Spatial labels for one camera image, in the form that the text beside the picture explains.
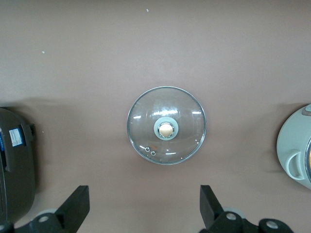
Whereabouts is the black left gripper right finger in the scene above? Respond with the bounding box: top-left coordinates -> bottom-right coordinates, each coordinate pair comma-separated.
200,184 -> 294,233

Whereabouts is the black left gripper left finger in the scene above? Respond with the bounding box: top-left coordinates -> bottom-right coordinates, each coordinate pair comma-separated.
0,185 -> 91,233

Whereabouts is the round glass lid with knob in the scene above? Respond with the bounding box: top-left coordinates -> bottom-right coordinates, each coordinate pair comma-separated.
126,85 -> 208,166

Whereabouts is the dark rice cooker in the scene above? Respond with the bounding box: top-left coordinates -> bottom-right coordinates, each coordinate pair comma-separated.
0,106 -> 37,225

